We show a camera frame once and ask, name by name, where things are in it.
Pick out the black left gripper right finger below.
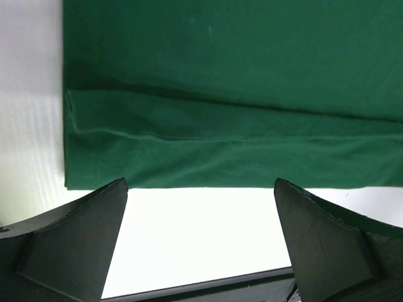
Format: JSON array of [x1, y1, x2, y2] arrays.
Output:
[[274, 178, 402, 301]]

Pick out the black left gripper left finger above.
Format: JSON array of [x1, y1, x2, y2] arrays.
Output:
[[1, 178, 128, 301]]

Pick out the dark green t-shirt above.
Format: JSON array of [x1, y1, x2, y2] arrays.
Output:
[[62, 1, 402, 190]]

